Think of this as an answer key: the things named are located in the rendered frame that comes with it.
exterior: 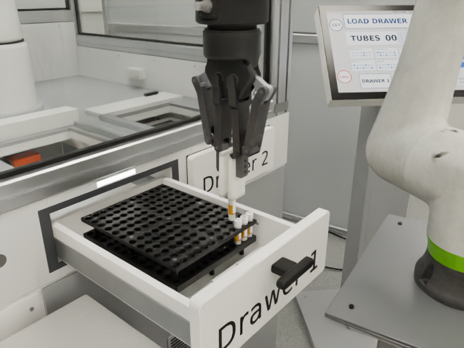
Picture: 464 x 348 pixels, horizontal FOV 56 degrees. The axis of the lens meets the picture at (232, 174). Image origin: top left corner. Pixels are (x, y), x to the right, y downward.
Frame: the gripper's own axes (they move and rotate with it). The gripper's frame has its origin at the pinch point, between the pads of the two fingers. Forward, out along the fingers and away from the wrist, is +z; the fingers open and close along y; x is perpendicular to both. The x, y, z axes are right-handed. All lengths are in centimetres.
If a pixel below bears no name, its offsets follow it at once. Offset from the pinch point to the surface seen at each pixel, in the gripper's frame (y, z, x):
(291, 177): -83, 73, 152
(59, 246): -21.6, 13.0, -16.6
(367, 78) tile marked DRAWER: -13, -2, 75
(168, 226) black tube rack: -8.3, 9.3, -5.4
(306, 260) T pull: 14.0, 8.1, -1.5
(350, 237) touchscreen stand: -18, 59, 90
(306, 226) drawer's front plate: 10.7, 6.5, 3.7
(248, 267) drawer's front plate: 10.5, 6.5, -9.4
